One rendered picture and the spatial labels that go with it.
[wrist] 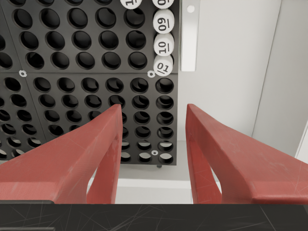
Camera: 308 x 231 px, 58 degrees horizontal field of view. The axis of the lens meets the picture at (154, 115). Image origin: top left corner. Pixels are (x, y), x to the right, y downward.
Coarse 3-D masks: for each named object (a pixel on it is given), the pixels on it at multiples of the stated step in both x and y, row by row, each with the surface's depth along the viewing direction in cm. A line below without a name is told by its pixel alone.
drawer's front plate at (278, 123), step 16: (288, 0) 21; (304, 0) 18; (288, 16) 20; (304, 16) 18; (288, 32) 20; (304, 32) 18; (272, 48) 24; (288, 48) 20; (304, 48) 18; (272, 64) 24; (288, 64) 20; (304, 64) 18; (272, 80) 24; (288, 80) 20; (304, 80) 18; (272, 96) 24; (288, 96) 20; (304, 96) 18; (272, 112) 24; (288, 112) 20; (304, 112) 18; (256, 128) 28; (272, 128) 24; (288, 128) 20; (304, 128) 18; (272, 144) 23; (288, 144) 20; (304, 144) 18; (304, 160) 19
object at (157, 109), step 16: (176, 0) 16; (176, 16) 17; (176, 32) 17; (176, 48) 18; (176, 64) 19; (176, 80) 19; (160, 96) 20; (176, 96) 20; (160, 112) 21; (176, 112) 21; (176, 128) 22; (176, 144) 23; (160, 160) 24
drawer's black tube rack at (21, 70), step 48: (0, 0) 17; (48, 0) 20; (96, 0) 17; (144, 0) 16; (0, 48) 19; (48, 48) 19; (96, 48) 18; (144, 48) 18; (0, 96) 21; (48, 96) 24; (96, 96) 24; (144, 96) 20; (0, 144) 25
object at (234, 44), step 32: (224, 0) 22; (256, 0) 22; (224, 32) 24; (256, 32) 23; (224, 64) 25; (256, 64) 25; (192, 96) 27; (224, 96) 27; (256, 96) 27; (0, 160) 29
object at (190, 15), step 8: (184, 0) 21; (192, 0) 21; (184, 8) 22; (192, 8) 21; (184, 16) 22; (192, 16) 22; (184, 24) 22; (192, 24) 22; (184, 32) 23; (192, 32) 23; (184, 40) 23; (192, 40) 23; (184, 48) 23; (192, 48) 23; (184, 56) 24; (192, 56) 24; (184, 64) 24; (192, 64) 24
